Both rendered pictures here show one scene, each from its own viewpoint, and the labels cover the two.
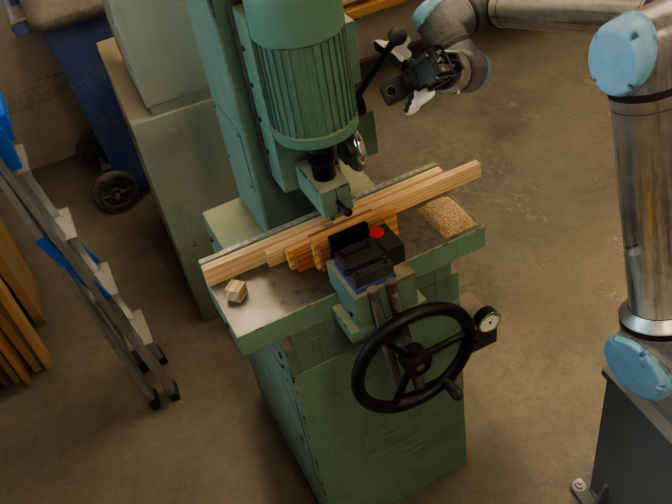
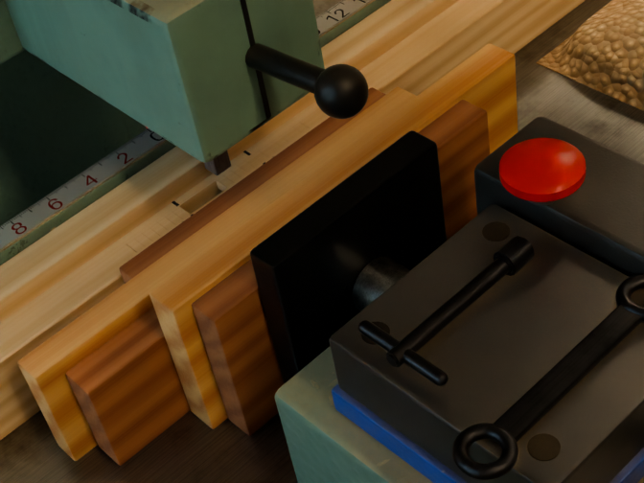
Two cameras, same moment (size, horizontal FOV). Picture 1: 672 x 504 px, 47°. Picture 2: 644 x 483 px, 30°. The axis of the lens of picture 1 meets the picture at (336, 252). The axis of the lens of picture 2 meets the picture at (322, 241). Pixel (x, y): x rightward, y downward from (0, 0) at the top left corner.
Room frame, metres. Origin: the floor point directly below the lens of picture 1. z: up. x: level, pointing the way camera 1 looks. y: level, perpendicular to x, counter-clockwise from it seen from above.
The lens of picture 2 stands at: (0.90, 0.08, 1.30)
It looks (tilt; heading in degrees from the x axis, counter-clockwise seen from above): 44 degrees down; 344
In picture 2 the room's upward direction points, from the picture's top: 11 degrees counter-clockwise
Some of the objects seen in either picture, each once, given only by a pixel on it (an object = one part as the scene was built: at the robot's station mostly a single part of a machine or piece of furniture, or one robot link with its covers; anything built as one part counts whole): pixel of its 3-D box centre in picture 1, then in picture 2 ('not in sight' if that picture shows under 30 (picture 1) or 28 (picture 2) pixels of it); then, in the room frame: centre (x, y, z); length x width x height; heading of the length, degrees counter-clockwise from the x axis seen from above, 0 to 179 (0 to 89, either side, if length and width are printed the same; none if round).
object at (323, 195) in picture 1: (324, 187); (156, 11); (1.35, 0.00, 1.03); 0.14 x 0.07 x 0.09; 19
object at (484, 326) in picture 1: (485, 320); not in sight; (1.22, -0.32, 0.65); 0.06 x 0.04 x 0.08; 109
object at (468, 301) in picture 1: (470, 322); not in sight; (1.28, -0.30, 0.58); 0.12 x 0.08 x 0.08; 19
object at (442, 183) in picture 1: (376, 211); (387, 100); (1.36, -0.11, 0.92); 0.55 x 0.02 x 0.04; 109
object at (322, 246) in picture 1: (352, 244); (358, 264); (1.25, -0.04, 0.94); 0.16 x 0.01 x 0.07; 109
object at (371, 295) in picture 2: (356, 253); (412, 308); (1.20, -0.04, 0.95); 0.09 x 0.07 x 0.09; 109
